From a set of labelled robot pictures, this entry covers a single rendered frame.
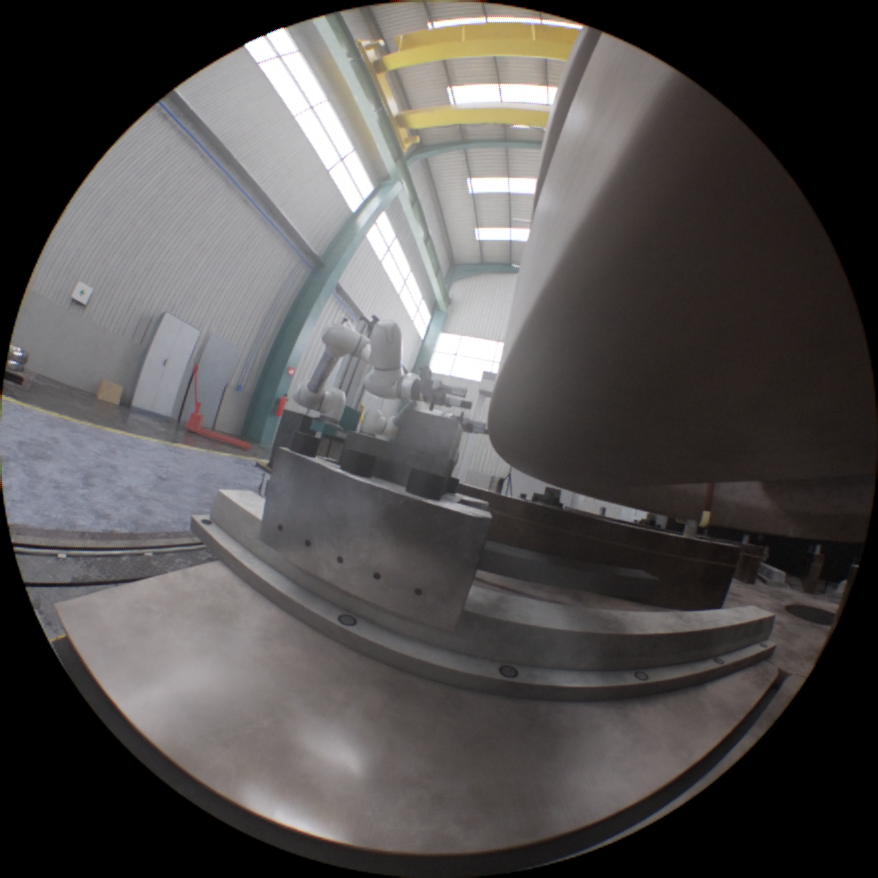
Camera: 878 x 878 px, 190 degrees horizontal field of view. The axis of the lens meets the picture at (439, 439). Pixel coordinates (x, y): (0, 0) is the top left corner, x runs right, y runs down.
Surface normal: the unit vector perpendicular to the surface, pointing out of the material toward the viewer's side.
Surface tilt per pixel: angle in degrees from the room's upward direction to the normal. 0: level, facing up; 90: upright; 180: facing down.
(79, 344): 90
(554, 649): 71
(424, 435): 90
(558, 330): 171
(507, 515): 90
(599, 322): 180
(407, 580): 90
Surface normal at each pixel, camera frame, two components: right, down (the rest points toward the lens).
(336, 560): -0.16, -0.16
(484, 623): -0.07, -0.46
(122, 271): 0.94, 0.24
